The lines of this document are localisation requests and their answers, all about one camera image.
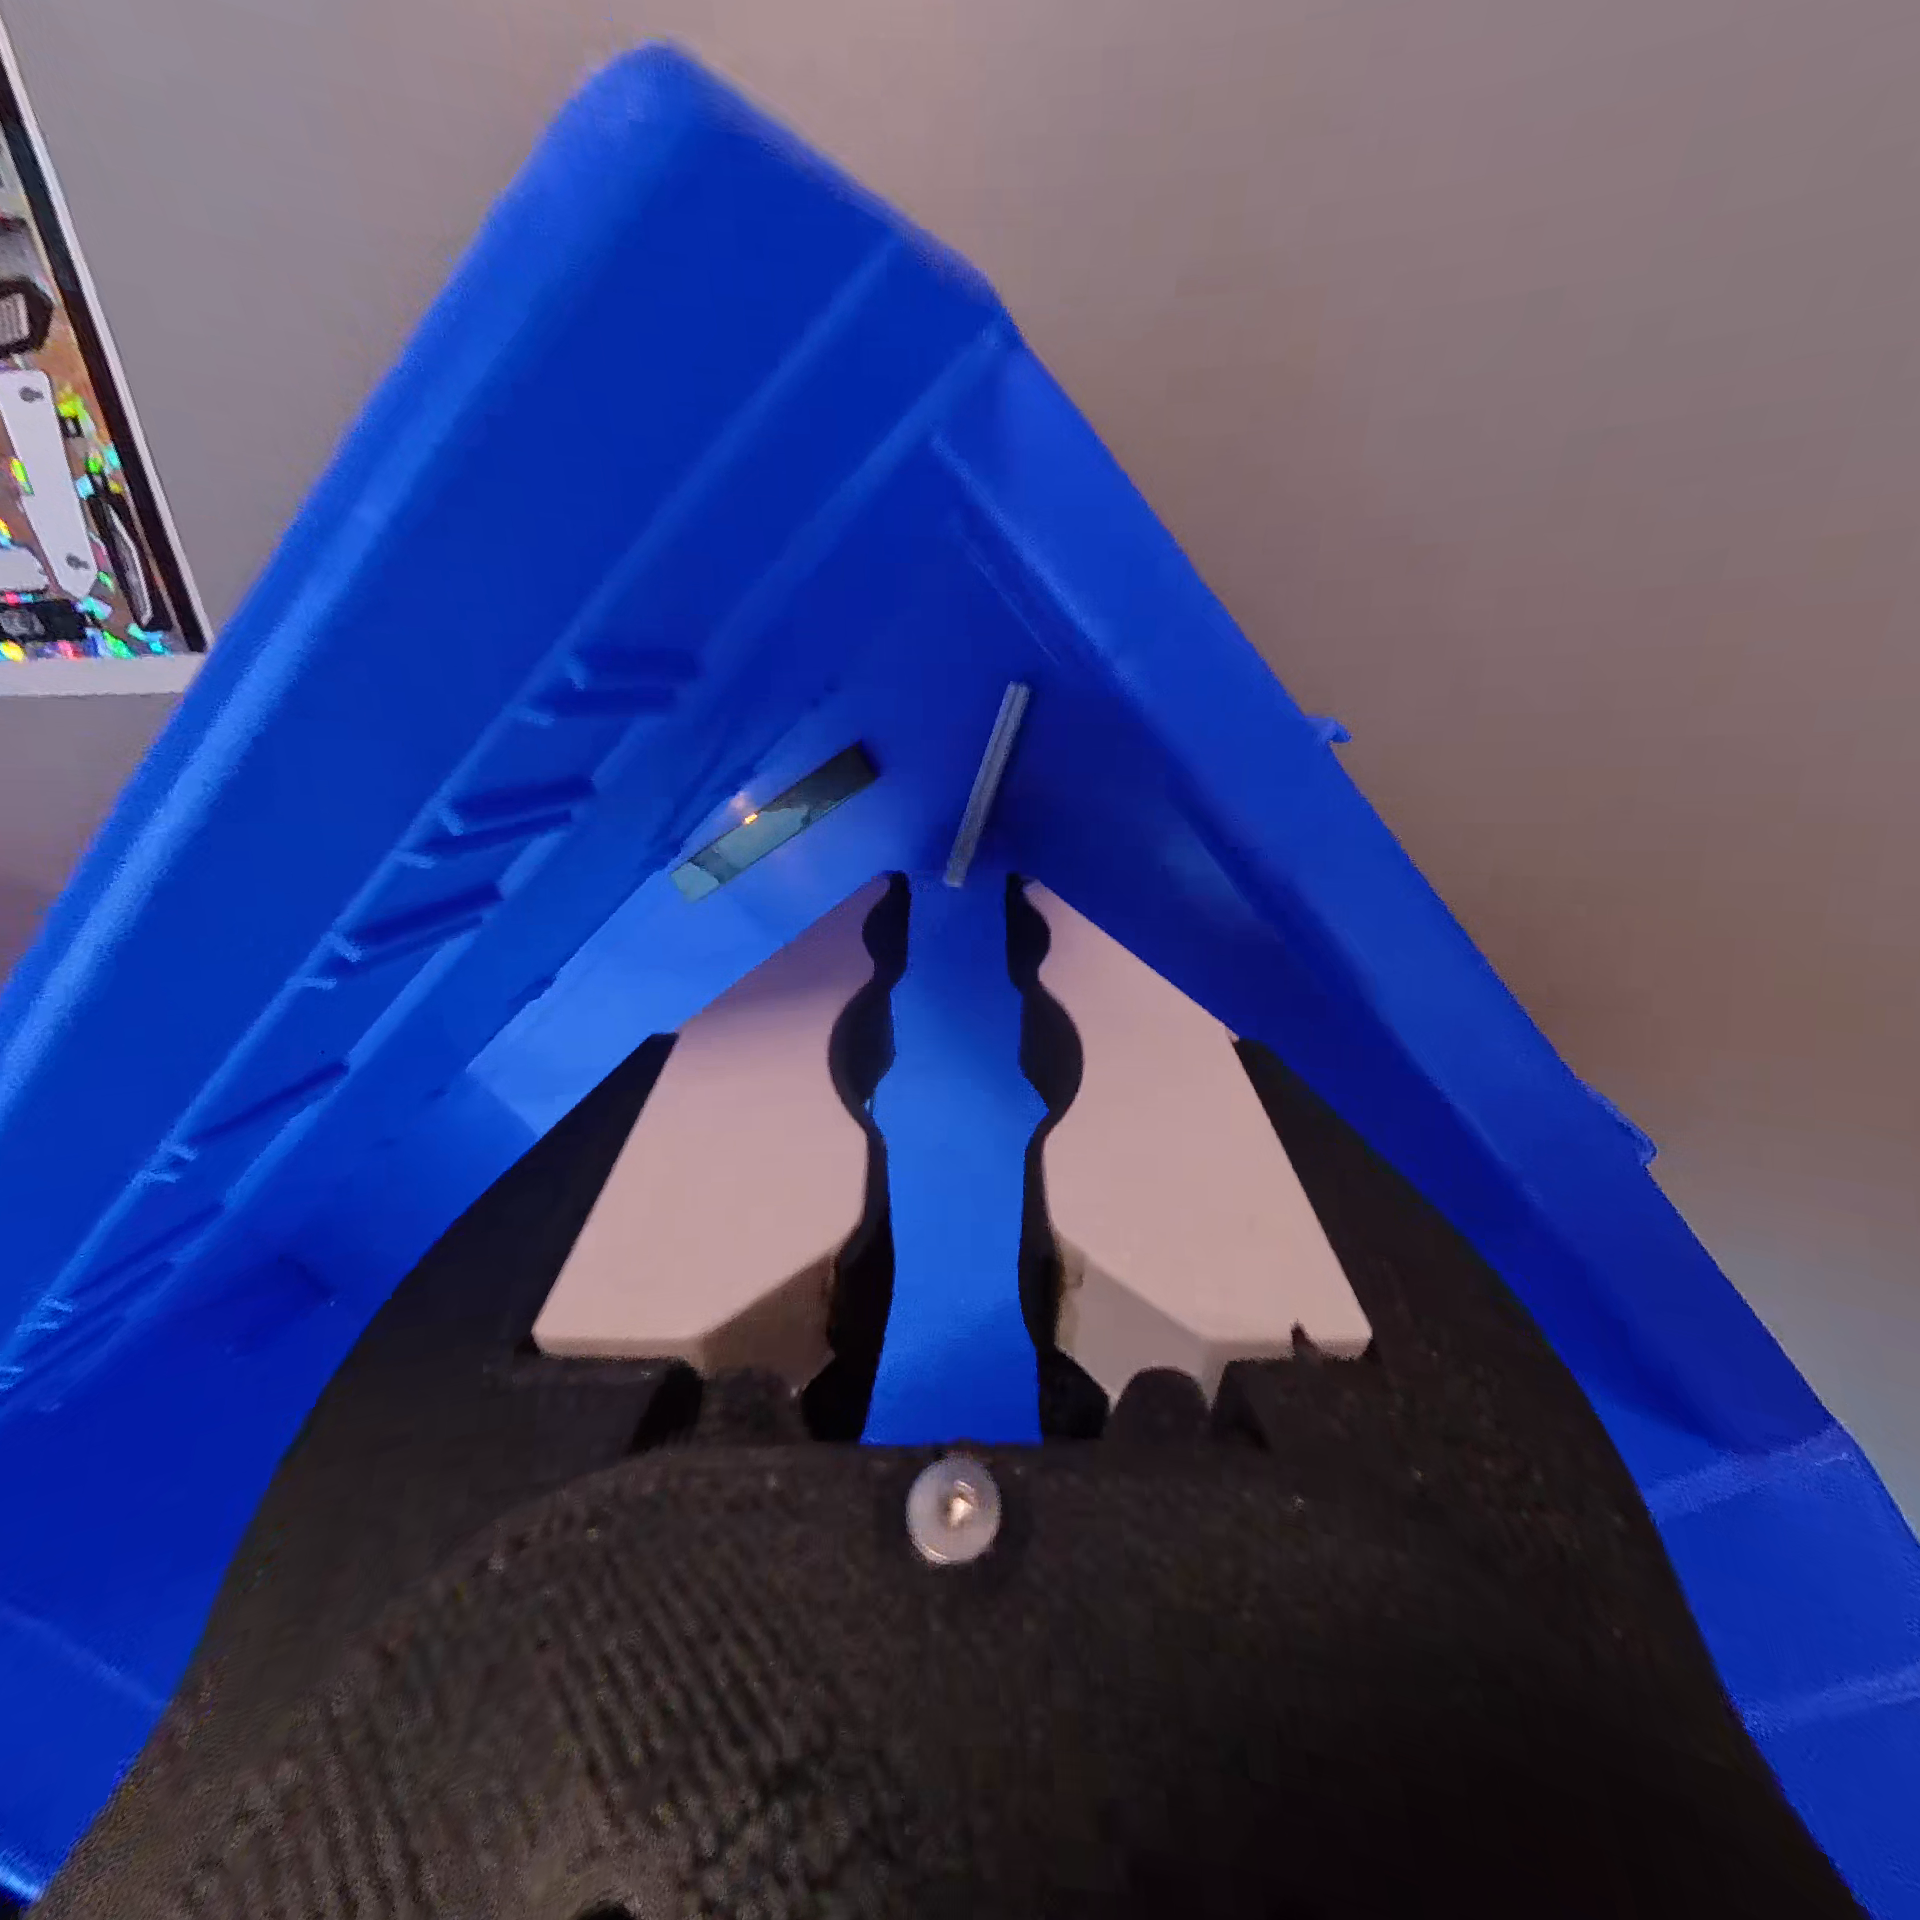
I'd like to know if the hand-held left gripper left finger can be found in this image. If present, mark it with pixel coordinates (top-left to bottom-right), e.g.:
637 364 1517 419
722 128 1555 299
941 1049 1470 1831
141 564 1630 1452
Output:
528 874 911 1399

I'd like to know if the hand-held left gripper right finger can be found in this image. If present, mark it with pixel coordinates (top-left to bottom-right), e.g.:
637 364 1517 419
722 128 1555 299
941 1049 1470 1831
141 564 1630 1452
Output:
1005 874 1377 1399

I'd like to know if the grey lego axle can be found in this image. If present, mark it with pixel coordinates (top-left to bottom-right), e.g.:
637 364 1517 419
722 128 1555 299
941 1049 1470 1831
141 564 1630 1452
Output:
942 682 1035 891

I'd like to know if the labelled blue plastic bin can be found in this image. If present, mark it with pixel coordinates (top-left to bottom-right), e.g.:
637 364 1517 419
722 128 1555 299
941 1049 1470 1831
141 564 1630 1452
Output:
0 37 1920 1905

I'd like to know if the holographic sticker sheet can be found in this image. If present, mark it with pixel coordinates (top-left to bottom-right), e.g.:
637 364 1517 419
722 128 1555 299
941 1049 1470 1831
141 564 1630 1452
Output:
0 24 214 701

